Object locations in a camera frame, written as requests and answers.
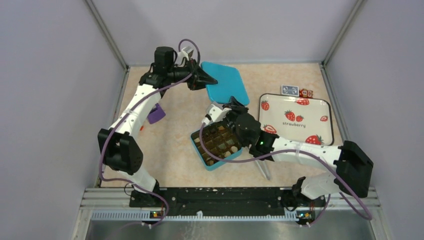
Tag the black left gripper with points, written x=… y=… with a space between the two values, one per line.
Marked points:
x=199 y=79

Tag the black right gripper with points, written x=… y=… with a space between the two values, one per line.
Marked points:
x=236 y=107

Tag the teal chocolate box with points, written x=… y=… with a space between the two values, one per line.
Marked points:
x=218 y=140

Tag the teal box lid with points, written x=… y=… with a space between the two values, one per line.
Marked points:
x=229 y=84

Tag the metal tongs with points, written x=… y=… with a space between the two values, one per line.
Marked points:
x=263 y=169

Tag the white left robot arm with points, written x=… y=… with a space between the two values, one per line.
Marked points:
x=118 y=145

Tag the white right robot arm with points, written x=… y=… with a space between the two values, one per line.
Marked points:
x=346 y=168

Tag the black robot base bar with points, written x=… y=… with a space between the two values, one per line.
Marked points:
x=224 y=201

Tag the purple box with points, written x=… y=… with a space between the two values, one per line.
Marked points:
x=156 y=114

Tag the blue playing card deck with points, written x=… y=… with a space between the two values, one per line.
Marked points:
x=290 y=90

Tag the strawberry print tray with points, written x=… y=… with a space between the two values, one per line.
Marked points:
x=296 y=118

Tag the red dice block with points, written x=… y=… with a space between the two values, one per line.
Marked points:
x=306 y=93

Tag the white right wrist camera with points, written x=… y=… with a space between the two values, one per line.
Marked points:
x=215 y=113

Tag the metal frame rail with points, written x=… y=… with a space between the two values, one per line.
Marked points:
x=112 y=203

